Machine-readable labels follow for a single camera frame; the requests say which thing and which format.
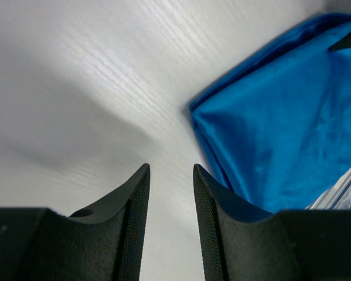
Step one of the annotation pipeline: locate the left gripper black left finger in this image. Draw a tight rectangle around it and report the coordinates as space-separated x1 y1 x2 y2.
0 164 150 280

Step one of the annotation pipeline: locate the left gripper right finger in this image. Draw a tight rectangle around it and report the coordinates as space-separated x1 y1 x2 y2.
193 164 351 280

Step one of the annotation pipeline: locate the blue cloth napkin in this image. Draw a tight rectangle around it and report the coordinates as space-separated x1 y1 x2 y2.
189 13 351 213

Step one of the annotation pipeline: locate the aluminium front rail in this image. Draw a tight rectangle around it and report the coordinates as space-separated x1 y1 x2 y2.
307 168 351 210

